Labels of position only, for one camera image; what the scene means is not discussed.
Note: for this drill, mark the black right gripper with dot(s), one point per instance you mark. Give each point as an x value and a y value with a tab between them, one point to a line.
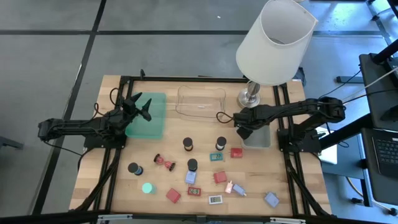
250	118

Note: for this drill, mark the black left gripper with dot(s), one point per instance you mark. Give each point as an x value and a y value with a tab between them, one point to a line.
129	109

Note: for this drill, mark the red USB wall charger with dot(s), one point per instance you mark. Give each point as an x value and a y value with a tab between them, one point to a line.
173	195
220	177
237	152

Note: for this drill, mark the black-capped white sand hourglass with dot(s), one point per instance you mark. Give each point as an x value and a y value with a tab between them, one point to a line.
221	142

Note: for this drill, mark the teal rectangular tray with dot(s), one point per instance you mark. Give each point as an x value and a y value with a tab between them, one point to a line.
216	156

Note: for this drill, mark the lavender USB wall charger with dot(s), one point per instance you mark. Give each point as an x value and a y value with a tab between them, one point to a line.
238	189
191	177
271	199

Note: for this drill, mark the pink USB wall charger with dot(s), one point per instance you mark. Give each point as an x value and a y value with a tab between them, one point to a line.
229	187

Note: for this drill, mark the black-capped orange sand hourglass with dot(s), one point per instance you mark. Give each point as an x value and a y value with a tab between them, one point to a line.
187	143

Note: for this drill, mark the black-capped red sand hourglass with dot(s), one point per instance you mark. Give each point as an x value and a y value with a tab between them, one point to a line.
159	159

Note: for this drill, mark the black-capped purple sand hourglass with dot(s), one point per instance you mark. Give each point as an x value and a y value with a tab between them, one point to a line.
192	164

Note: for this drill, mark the black-capped blue sand hourglass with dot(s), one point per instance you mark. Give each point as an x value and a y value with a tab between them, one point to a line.
134	168

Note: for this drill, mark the red rectangular tray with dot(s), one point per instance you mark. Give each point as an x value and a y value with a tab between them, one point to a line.
194	191

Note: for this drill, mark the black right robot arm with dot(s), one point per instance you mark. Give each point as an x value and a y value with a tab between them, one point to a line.
295	107

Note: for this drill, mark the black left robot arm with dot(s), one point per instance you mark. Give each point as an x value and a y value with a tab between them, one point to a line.
77	126

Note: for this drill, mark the white plastic bin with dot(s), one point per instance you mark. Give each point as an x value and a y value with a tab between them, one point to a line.
259	140

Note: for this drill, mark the teal translucent plastic tray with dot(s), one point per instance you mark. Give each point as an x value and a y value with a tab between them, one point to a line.
155	127

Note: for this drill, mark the clear plastic bin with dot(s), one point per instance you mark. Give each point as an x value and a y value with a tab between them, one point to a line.
200	105

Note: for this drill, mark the silver table lamp white shade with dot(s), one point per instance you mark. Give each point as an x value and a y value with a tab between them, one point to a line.
273	56

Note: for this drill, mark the white flat box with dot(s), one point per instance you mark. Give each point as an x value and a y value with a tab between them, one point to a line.
329	154

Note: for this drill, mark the black stand foot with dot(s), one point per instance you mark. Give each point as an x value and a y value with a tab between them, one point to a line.
348	79

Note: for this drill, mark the black equipment cart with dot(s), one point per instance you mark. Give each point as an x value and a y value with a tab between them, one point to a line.
376	93

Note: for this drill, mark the grey furniture leg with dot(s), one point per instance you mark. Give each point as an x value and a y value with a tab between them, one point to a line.
9	142

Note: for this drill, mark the black bar with grey strips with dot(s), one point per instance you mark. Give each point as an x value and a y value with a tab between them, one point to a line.
62	219

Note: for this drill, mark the dark laptop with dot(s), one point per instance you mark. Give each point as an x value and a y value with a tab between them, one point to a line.
387	152

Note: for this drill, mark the black aluminium table frame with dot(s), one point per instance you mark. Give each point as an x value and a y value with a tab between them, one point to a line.
186	78

